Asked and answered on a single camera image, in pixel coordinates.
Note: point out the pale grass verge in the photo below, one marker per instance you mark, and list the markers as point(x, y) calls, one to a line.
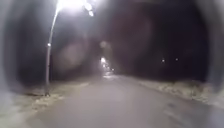
point(40, 98)
point(186, 89)

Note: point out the grey asphalt path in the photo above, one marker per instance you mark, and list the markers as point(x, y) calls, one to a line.
point(116, 106)

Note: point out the street lamp pole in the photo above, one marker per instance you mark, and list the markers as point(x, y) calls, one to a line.
point(49, 60)

